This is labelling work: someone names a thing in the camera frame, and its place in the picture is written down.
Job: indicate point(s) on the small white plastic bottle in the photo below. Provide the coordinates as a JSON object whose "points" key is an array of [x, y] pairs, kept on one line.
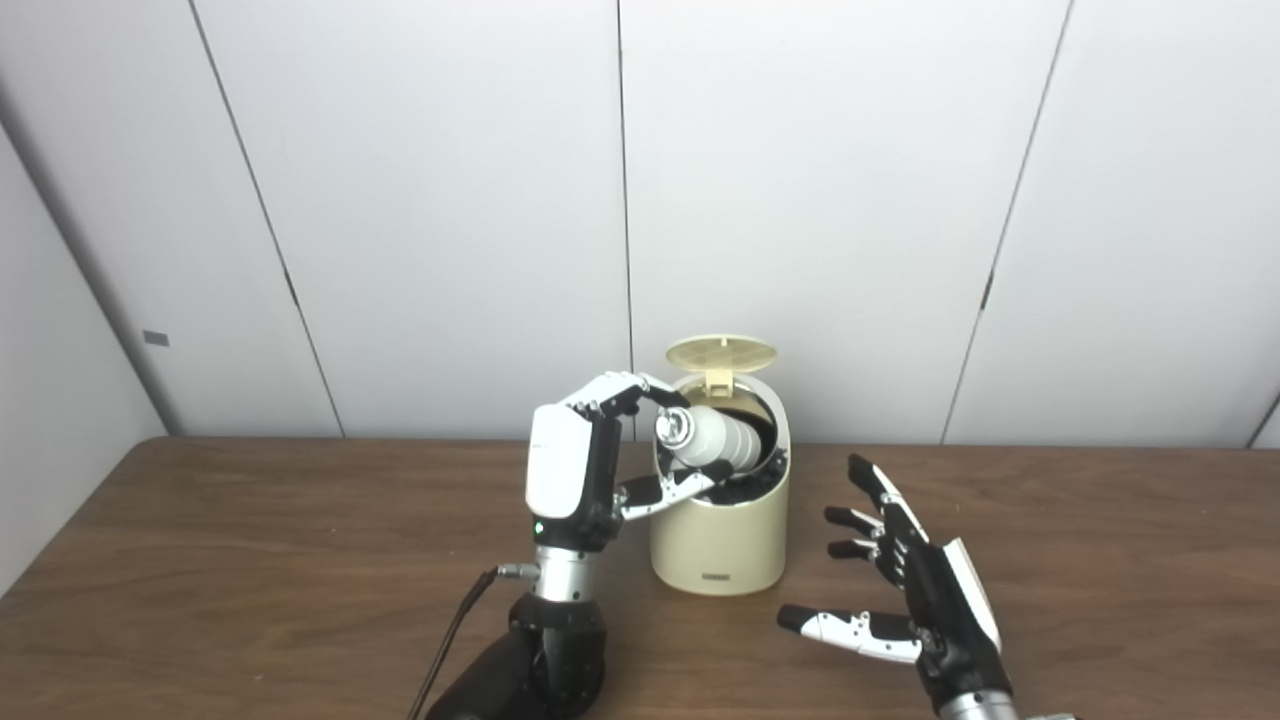
{"points": [[715, 438]]}

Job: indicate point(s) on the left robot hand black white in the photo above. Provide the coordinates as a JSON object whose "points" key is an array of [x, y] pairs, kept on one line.
{"points": [[565, 470]]}

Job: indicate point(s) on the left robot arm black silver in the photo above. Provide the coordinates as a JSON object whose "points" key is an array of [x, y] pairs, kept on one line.
{"points": [[545, 640]]}

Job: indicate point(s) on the cream-colored lidded bin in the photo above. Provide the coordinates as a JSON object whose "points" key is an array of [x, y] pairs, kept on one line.
{"points": [[720, 540]]}

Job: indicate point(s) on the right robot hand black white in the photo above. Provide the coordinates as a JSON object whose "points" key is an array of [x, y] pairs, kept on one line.
{"points": [[940, 600]]}

